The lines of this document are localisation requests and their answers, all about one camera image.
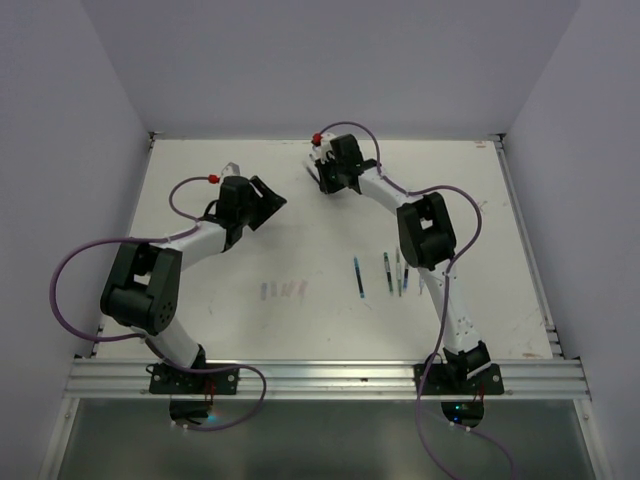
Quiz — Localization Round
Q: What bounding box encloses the light green white pen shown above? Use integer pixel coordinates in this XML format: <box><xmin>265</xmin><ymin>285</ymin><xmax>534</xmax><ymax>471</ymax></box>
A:
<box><xmin>395</xmin><ymin>246</ymin><xmax>403</xmax><ymax>297</ymax></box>

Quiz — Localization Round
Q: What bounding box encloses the light blue pen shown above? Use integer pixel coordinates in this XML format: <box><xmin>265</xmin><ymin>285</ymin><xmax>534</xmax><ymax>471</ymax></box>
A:
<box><xmin>353</xmin><ymin>256</ymin><xmax>365</xmax><ymax>299</ymax></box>

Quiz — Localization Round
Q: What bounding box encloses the dark blue pen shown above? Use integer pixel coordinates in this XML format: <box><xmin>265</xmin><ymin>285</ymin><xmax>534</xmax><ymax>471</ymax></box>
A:
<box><xmin>304</xmin><ymin>162</ymin><xmax>320</xmax><ymax>185</ymax></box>

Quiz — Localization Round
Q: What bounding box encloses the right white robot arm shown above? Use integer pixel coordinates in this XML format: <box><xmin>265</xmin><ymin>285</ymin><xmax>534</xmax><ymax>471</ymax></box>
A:
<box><xmin>310</xmin><ymin>133</ymin><xmax>491</xmax><ymax>393</ymax></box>

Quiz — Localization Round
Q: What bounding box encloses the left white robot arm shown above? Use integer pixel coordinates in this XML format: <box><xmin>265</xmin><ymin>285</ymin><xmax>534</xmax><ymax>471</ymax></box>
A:
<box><xmin>100</xmin><ymin>175</ymin><xmax>287</xmax><ymax>393</ymax></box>

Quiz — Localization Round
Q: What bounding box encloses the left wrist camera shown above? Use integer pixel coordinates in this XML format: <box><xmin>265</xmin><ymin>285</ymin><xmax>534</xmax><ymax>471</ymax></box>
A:
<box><xmin>220</xmin><ymin>162</ymin><xmax>241</xmax><ymax>177</ymax></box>

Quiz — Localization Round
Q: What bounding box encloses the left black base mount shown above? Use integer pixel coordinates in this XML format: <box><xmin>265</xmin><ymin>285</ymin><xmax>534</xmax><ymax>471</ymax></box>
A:
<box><xmin>145</xmin><ymin>363</ymin><xmax>239</xmax><ymax>425</ymax></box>

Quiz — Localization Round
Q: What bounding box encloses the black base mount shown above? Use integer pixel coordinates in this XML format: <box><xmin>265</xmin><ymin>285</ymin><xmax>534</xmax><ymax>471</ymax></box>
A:
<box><xmin>145</xmin><ymin>363</ymin><xmax>239</xmax><ymax>425</ymax></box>
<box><xmin>412</xmin><ymin>355</ymin><xmax>505</xmax><ymax>397</ymax></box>

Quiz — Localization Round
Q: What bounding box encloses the aluminium right side rail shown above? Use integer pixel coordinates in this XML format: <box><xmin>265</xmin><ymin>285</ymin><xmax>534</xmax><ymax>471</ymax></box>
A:
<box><xmin>490</xmin><ymin>134</ymin><xmax>581</xmax><ymax>361</ymax></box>

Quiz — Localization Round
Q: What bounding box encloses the aluminium rail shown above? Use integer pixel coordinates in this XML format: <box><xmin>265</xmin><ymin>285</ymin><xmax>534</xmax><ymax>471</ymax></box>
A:
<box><xmin>490</xmin><ymin>134</ymin><xmax>581</xmax><ymax>361</ymax></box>
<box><xmin>63</xmin><ymin>358</ymin><xmax>590</xmax><ymax>401</ymax></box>

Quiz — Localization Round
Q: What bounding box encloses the aluminium front rail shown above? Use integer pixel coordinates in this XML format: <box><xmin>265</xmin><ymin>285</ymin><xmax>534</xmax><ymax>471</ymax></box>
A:
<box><xmin>63</xmin><ymin>358</ymin><xmax>590</xmax><ymax>401</ymax></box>

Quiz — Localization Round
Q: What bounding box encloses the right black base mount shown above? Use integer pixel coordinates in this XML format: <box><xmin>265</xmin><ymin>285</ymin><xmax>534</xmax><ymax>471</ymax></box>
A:
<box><xmin>412</xmin><ymin>355</ymin><xmax>505</xmax><ymax>397</ymax></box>

